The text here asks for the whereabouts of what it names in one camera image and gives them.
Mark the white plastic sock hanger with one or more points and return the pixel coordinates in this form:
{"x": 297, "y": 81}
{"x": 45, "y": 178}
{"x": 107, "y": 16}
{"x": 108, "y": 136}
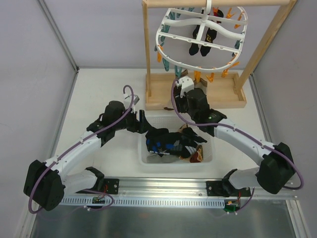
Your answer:
{"x": 229, "y": 28}

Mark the black blue patterned sock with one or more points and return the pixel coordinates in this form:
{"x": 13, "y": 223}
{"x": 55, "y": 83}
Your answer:
{"x": 160, "y": 141}

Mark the black sock with label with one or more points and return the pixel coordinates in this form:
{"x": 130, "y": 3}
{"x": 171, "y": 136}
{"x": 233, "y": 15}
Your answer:
{"x": 188, "y": 142}

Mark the white slotted cable duct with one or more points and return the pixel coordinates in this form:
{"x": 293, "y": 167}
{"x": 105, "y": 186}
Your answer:
{"x": 144, "y": 202}

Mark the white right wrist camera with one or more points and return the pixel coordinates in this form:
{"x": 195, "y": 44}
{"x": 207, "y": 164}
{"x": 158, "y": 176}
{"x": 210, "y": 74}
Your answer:
{"x": 182, "y": 86}

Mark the beige brown patterned sock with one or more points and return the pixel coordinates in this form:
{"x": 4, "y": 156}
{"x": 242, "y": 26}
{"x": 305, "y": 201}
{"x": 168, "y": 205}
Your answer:
{"x": 202, "y": 84}

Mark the teal clothespin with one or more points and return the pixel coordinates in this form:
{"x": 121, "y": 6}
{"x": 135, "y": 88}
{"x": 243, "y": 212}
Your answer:
{"x": 177, "y": 71}
{"x": 161, "y": 40}

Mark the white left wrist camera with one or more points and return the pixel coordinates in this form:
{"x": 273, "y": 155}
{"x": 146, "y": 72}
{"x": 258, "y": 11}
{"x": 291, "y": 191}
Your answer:
{"x": 128, "y": 99}

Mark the aluminium mounting rail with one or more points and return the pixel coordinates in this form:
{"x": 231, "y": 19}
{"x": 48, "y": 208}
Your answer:
{"x": 164, "y": 187}

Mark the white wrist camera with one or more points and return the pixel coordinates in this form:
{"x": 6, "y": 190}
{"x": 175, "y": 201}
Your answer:
{"x": 182, "y": 86}
{"x": 128, "y": 99}

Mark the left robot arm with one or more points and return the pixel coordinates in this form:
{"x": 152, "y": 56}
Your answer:
{"x": 48, "y": 182}

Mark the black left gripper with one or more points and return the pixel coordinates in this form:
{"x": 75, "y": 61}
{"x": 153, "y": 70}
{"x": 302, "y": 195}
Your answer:
{"x": 142, "y": 121}

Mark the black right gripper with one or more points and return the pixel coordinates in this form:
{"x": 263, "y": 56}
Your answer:
{"x": 179, "y": 96}

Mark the orange clothespin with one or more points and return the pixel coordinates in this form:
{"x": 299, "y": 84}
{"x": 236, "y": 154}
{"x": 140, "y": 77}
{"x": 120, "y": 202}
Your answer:
{"x": 197, "y": 76}
{"x": 230, "y": 14}

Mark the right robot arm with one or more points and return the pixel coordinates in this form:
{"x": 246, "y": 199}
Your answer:
{"x": 275, "y": 165}

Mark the white plastic laundry basket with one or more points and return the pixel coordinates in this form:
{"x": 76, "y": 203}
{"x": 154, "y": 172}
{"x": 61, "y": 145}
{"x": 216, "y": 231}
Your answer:
{"x": 169, "y": 164}

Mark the wooden hanger stand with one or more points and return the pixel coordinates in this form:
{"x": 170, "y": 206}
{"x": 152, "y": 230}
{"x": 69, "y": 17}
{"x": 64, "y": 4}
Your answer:
{"x": 225, "y": 88}

